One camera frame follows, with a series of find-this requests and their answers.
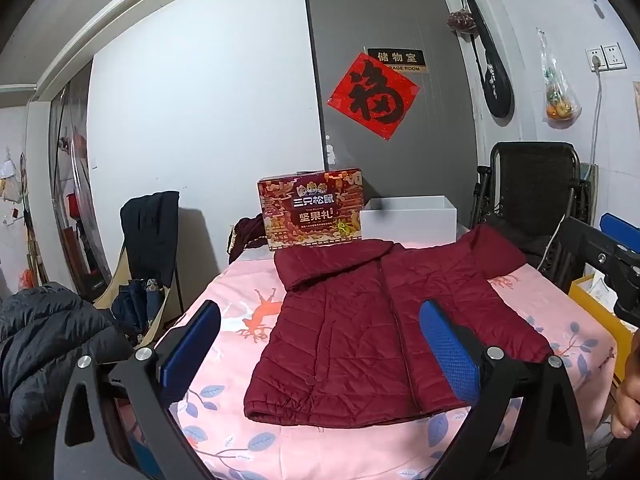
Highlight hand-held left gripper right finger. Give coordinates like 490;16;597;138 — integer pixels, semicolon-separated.
419;300;587;480

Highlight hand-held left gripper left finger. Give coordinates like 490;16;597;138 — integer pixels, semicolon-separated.
54;300;222;480

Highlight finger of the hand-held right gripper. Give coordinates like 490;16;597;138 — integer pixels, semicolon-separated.
600;212;640;253
559;216;640;318

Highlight maroon quilted jacket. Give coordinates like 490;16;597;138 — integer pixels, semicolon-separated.
244;224;553;431

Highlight person's right hand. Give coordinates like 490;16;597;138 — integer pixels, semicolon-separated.
612;331;640;440

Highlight beige canvas chair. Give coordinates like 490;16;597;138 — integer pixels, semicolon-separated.
92;240;186;351

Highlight yellow box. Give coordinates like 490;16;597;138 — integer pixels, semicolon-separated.
568;272;638;386

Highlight pink printed bedsheet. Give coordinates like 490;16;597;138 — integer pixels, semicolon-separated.
117;250;618;480

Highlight dark folded umbrella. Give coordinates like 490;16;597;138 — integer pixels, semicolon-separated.
111;277;173;336

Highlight black folding chair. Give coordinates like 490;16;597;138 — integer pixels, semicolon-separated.
472;141;598;291

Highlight dark garment on chair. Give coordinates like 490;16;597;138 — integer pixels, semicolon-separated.
120;191;181;288

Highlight maroon cloth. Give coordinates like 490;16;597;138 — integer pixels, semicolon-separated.
229;214;276;263

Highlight white open box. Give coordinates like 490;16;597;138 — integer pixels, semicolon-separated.
359;196;458;242

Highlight clear plastic bag of fruit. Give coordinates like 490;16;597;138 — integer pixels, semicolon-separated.
536;27;583;128

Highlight black puffer jacket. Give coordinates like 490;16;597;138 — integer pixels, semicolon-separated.
0;282;133;441

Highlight red printed gift box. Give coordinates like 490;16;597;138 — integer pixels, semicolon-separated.
257;170;366;252

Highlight black racket bag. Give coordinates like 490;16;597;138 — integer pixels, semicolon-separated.
457;0;516;120

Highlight glass cabinet door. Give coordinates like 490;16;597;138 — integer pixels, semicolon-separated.
47;60;113;301

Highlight purple grape decoration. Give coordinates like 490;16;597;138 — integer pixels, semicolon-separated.
446;7;476;31

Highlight red paper door poster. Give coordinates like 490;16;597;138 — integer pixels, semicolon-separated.
327;51;421;142

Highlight black door sign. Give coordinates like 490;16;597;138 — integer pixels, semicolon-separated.
366;47;429;73

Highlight grey door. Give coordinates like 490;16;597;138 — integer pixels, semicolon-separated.
301;0;493;231

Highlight white cable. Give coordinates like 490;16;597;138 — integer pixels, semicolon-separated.
537;55;606;271

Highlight white wall socket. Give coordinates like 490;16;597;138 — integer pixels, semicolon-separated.
585;42;627;73

